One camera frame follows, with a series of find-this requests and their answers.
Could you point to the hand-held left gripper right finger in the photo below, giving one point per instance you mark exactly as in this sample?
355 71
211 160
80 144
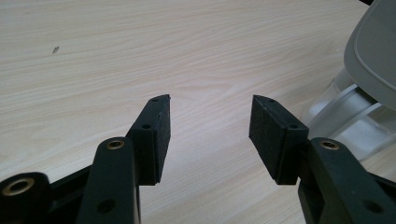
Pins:
274 140

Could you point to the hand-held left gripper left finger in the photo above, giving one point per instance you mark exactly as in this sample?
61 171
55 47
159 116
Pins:
152 140

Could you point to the clear jug with white lid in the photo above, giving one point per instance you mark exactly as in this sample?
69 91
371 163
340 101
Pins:
370 62

